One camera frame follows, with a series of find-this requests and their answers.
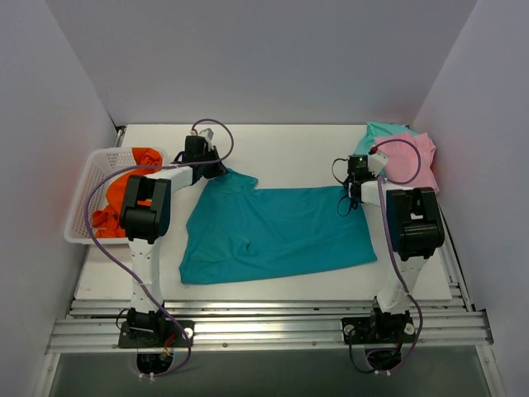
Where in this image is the teal blue t-shirt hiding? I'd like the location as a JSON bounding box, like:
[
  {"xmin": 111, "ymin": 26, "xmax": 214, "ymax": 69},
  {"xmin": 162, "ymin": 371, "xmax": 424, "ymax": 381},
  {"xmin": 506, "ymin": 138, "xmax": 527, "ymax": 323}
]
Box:
[{"xmin": 179, "ymin": 170, "xmax": 377, "ymax": 285}]

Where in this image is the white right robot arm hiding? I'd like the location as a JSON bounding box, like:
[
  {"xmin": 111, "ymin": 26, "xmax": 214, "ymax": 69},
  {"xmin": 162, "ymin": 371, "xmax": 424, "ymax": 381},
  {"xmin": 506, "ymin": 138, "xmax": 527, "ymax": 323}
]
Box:
[{"xmin": 344, "ymin": 155, "xmax": 445, "ymax": 342}]

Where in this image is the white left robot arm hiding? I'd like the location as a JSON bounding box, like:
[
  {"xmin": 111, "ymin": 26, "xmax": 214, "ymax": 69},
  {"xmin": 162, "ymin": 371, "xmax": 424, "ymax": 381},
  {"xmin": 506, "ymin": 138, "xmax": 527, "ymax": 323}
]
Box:
[{"xmin": 119, "ymin": 128, "xmax": 227, "ymax": 347}]

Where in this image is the pink folded t-shirt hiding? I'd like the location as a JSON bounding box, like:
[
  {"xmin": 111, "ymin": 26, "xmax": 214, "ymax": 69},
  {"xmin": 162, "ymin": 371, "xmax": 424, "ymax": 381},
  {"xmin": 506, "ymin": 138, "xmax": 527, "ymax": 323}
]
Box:
[{"xmin": 375, "ymin": 132, "xmax": 439, "ymax": 194}]

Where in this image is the white plastic basket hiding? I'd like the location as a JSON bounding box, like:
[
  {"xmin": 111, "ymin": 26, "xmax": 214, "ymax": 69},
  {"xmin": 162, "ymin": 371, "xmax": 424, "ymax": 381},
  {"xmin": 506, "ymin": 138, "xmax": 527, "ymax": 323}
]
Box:
[{"xmin": 63, "ymin": 147, "xmax": 169, "ymax": 246}]

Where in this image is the orange t-shirt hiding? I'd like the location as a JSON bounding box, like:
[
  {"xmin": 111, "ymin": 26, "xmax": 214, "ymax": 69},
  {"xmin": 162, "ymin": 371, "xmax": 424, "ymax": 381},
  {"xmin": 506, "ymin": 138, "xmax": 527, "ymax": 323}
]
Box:
[{"xmin": 92, "ymin": 147, "xmax": 163, "ymax": 238}]

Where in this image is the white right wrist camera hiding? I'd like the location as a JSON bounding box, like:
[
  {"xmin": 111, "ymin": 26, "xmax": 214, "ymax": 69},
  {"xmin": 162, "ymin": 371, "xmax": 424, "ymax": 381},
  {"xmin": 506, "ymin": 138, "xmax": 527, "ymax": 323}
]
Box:
[{"xmin": 368, "ymin": 147, "xmax": 389, "ymax": 177}]

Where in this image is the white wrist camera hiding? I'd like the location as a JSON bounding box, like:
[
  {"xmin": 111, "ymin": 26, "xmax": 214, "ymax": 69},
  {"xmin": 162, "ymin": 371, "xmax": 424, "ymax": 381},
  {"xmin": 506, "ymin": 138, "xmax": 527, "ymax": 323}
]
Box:
[
  {"xmin": 190, "ymin": 128, "xmax": 214, "ymax": 141},
  {"xmin": 368, "ymin": 147, "xmax": 389, "ymax": 177}
]

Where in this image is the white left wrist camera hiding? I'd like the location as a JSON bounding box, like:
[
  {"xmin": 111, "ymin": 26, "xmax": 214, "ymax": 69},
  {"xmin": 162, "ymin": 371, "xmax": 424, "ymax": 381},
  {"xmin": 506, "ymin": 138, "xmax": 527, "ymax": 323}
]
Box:
[{"xmin": 190, "ymin": 128, "xmax": 214, "ymax": 141}]

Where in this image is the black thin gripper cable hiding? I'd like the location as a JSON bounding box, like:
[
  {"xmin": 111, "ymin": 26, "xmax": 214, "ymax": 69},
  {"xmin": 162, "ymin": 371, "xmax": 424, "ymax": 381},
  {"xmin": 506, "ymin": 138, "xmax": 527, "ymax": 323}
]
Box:
[{"xmin": 331, "ymin": 157, "xmax": 360, "ymax": 218}]

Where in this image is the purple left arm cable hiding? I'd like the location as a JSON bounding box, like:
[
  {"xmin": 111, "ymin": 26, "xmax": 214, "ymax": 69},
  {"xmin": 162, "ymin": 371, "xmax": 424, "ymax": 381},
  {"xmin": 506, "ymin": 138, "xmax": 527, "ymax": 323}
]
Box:
[{"xmin": 82, "ymin": 118, "xmax": 236, "ymax": 378}]

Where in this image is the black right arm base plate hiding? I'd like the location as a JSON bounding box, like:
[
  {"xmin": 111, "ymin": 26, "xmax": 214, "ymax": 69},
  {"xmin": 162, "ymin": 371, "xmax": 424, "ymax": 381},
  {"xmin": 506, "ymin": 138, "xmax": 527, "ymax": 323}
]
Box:
[{"xmin": 341, "ymin": 315, "xmax": 416, "ymax": 345}]

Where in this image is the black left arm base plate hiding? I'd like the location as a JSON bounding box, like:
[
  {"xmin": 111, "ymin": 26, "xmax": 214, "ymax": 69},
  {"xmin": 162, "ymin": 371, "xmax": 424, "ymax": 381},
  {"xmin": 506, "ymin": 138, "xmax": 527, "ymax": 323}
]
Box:
[{"xmin": 117, "ymin": 320, "xmax": 195, "ymax": 349}]

